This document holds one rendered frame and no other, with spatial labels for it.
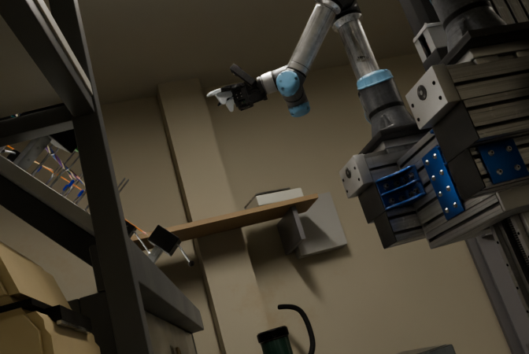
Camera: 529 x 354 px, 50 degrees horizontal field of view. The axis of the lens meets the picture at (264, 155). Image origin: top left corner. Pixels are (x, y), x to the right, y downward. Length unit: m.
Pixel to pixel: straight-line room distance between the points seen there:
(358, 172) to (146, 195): 2.53
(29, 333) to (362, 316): 3.68
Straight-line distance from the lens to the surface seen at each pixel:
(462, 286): 4.45
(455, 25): 1.42
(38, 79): 0.75
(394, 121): 1.77
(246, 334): 3.69
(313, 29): 1.96
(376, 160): 1.69
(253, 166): 4.15
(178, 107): 4.08
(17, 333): 0.48
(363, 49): 2.05
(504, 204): 1.37
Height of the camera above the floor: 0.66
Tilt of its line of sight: 19 degrees up
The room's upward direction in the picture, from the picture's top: 17 degrees counter-clockwise
